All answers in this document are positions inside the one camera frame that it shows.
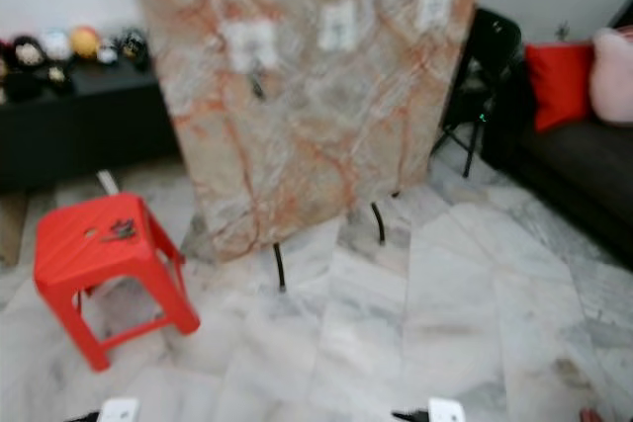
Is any small black animal figure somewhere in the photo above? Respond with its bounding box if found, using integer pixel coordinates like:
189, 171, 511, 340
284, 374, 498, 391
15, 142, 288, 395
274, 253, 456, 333
119, 28, 150, 63

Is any pink cushion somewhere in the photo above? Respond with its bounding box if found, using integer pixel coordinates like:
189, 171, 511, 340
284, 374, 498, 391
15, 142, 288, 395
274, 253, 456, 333
589, 27, 633, 126

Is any black low cabinet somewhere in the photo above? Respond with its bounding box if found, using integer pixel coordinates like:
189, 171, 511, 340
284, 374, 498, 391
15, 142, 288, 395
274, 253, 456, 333
0, 54, 185, 195

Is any orange egg toy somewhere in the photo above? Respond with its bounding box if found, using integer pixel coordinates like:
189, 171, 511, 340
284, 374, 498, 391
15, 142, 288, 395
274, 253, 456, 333
69, 25, 103, 60

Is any small black box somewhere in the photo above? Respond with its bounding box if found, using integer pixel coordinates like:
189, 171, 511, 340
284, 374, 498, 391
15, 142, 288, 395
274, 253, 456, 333
5, 69, 45, 101

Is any white adhesive wall hook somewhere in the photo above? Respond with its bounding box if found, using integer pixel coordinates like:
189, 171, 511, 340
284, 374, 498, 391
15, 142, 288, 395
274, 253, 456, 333
225, 20, 279, 75
318, 0, 361, 53

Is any white egg toy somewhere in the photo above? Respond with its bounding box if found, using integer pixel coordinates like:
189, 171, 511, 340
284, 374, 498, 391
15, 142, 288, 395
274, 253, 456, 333
43, 30, 74, 63

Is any metal key bunch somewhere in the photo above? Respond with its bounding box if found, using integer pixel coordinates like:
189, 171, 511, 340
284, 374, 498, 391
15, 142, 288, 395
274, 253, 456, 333
98, 219, 140, 243

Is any red cushion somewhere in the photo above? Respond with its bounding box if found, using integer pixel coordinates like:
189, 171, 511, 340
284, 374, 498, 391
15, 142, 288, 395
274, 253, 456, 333
524, 41, 598, 134

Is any black folding chair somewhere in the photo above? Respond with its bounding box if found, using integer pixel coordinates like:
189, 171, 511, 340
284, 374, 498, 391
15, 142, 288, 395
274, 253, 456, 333
432, 7, 524, 180

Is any red plastic stool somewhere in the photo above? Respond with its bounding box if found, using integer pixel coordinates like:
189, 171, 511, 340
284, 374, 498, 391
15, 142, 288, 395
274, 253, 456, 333
33, 192, 202, 373

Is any black tape dispenser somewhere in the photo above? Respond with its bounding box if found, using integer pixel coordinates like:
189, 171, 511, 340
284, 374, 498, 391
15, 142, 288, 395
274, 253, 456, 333
47, 64, 73, 93

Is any marble pattern folding table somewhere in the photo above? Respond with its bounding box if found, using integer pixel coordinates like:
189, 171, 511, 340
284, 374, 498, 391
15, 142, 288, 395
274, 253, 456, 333
124, 0, 492, 264

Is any dark sofa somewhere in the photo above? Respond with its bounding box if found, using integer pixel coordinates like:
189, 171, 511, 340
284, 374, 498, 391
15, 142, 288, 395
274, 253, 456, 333
479, 46, 633, 271

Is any white cabinet leg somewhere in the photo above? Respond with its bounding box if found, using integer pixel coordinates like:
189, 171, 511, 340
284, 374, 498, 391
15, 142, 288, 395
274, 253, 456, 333
95, 170, 121, 197

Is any black round plush toy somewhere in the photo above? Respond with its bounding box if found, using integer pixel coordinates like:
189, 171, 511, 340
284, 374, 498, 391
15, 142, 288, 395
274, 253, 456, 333
11, 36, 46, 73

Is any small white panda figure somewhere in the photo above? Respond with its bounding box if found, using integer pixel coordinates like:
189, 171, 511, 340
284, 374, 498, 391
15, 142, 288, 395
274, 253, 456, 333
97, 40, 121, 66

